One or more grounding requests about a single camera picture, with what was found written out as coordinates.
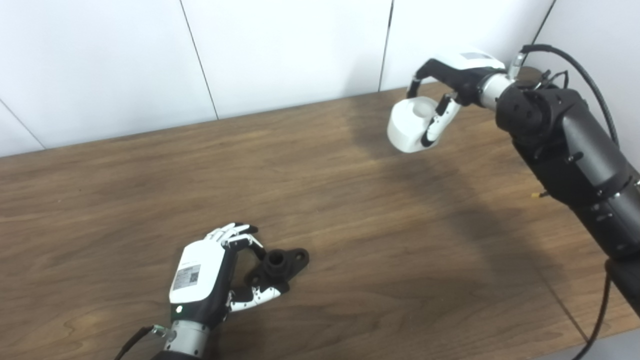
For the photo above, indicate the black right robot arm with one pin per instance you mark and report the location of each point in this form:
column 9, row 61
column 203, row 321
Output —
column 575, row 150

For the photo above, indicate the black flanged holder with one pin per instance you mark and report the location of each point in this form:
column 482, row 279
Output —
column 280, row 262

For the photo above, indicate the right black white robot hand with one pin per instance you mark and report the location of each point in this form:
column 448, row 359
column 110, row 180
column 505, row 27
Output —
column 465, row 75

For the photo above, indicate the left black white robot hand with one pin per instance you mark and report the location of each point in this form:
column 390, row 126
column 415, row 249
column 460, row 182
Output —
column 200, row 280

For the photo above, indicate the round white piece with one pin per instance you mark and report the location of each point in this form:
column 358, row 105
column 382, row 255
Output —
column 407, row 127

